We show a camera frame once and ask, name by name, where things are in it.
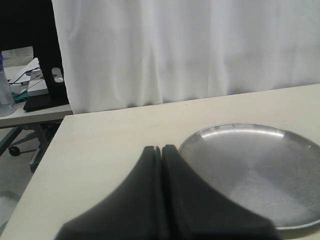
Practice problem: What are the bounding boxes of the black monitor stand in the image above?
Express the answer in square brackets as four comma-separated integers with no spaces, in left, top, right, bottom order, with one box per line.
[23,0,69,112]

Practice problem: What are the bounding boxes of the white papers on side table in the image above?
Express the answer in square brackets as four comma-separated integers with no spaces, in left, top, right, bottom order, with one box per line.
[1,47,49,97]

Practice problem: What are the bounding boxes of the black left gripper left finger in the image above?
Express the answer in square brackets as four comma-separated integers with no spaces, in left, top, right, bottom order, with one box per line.
[56,146,167,240]

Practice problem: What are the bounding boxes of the clear plastic bottle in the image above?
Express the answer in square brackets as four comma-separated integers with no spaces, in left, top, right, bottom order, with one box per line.
[0,54,15,117]

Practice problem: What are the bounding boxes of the side table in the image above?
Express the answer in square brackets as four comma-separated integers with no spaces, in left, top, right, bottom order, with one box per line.
[0,103,74,173]

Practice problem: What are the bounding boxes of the green cloth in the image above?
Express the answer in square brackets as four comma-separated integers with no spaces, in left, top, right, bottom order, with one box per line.
[12,91,29,104]

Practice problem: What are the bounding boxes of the round metal plate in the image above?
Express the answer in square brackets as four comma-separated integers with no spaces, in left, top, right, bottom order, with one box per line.
[179,123,320,230]

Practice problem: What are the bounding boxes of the white curtain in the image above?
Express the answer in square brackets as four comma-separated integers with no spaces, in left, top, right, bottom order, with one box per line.
[52,0,320,114]

